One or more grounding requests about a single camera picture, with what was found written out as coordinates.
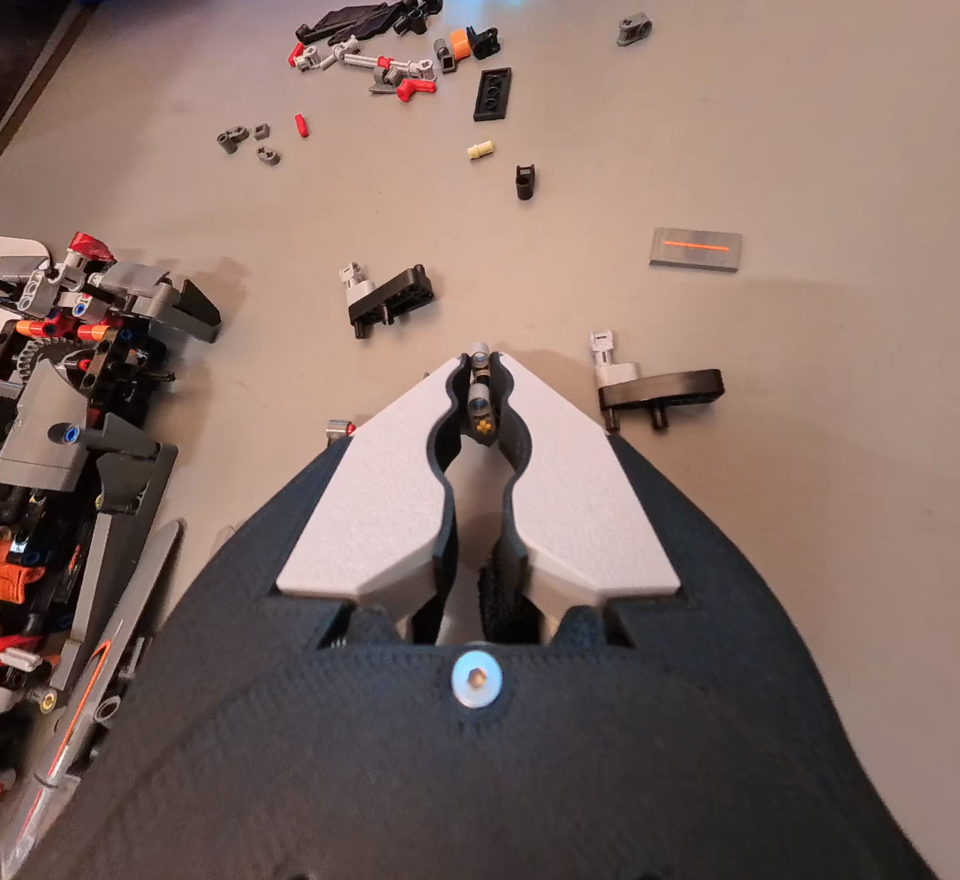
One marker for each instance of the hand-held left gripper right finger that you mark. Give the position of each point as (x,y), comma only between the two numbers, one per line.
(592,520)

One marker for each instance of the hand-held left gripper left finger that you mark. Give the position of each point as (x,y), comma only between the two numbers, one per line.
(360,520)

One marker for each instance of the black lego assembly red pins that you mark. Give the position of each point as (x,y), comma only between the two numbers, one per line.
(341,431)

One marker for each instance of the black lego beam assembly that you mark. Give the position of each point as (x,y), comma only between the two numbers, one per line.
(660,388)
(390,298)

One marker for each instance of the dark grey lego axle assembly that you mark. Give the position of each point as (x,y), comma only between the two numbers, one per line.
(484,400)

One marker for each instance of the black lego wing panel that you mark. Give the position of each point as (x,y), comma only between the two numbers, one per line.
(352,21)

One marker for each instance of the small black lego plate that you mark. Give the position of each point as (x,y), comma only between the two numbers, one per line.
(493,93)

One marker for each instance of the dark grey lego connector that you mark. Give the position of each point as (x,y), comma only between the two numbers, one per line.
(634,29)
(269,155)

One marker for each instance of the tan lego piece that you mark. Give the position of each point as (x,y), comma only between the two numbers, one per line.
(481,150)

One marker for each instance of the red lego pin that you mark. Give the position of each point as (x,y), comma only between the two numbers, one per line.
(301,126)

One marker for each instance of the small black lego pin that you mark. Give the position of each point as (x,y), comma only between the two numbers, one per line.
(526,182)

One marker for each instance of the dark lego tile red stripe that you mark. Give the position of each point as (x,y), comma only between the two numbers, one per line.
(696,249)

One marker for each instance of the dark grey lego beam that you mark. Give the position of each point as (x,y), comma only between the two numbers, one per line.
(232,138)

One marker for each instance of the large lego vehicle model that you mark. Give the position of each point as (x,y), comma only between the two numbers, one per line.
(75,385)

